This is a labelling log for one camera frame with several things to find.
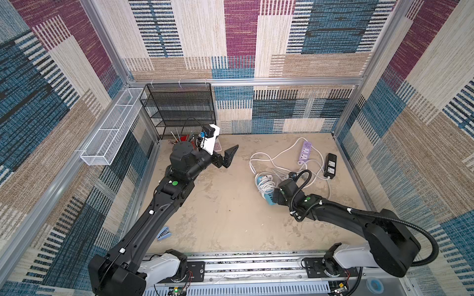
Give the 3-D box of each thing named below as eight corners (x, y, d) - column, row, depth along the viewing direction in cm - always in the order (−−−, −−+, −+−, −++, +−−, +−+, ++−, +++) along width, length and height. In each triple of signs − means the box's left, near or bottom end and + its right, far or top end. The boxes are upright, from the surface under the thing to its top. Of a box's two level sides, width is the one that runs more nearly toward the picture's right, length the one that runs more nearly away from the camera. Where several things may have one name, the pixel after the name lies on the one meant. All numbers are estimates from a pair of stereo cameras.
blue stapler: (159, 242, 83) (157, 240, 81) (157, 233, 85) (155, 231, 83) (171, 236, 84) (170, 234, 82) (169, 227, 87) (167, 225, 85)
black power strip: (323, 176, 102) (325, 173, 100) (325, 155, 112) (327, 152, 110) (333, 179, 101) (335, 176, 99) (334, 157, 111) (336, 154, 108)
